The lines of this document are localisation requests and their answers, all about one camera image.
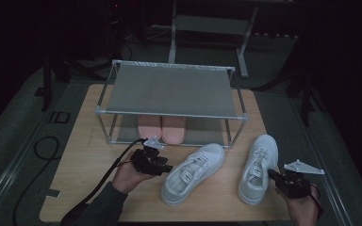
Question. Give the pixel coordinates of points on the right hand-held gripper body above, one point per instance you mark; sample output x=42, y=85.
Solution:
x=295, y=186

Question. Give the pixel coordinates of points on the white sneaker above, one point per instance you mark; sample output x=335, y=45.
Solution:
x=257, y=169
x=191, y=174

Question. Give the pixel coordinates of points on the grey metal shoe rack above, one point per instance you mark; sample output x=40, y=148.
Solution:
x=172, y=91

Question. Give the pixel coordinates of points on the white metal desk frame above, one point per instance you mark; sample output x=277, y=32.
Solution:
x=212, y=25

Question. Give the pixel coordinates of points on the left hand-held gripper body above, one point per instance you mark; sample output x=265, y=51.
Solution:
x=144, y=163

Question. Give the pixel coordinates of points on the person's left hand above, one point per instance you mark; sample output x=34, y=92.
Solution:
x=128, y=179

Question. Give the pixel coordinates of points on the black stand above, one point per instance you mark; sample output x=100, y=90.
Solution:
x=306, y=100
x=47, y=84

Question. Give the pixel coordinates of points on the pink slipper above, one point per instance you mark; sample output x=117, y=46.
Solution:
x=149, y=130
x=173, y=133

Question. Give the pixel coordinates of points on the person's right hand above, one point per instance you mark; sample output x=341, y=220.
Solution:
x=301, y=210

